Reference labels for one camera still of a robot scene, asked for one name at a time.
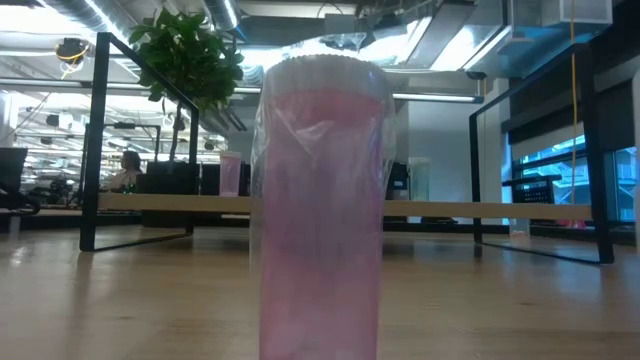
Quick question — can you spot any large pink plastic cup stack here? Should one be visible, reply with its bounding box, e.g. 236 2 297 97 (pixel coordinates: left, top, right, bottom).
248 32 397 360

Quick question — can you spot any green medicine bottle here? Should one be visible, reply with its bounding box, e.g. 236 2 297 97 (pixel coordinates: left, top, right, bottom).
407 156 432 203

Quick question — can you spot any green potted plant black pot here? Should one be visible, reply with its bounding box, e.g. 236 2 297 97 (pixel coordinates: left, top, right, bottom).
127 7 246 229

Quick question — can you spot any person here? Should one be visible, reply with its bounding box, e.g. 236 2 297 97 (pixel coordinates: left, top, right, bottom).
107 149 147 194

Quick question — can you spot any black perforated basket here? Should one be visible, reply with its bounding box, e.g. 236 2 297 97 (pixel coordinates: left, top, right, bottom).
502 174 564 205

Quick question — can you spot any white ceiling box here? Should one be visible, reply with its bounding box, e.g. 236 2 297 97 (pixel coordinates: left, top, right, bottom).
542 0 614 26

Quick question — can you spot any wooden shelf black metal frame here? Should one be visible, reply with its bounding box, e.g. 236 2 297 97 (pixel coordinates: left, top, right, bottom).
78 31 616 266

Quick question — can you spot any silver ventilation duct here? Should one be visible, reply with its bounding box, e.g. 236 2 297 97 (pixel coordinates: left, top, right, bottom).
204 0 244 31

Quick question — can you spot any black background rig frame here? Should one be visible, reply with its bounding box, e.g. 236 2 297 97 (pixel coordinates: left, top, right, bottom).
83 121 162 166

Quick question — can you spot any black ceiling device yellow cable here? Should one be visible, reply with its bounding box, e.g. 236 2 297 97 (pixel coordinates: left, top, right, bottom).
54 37 91 79

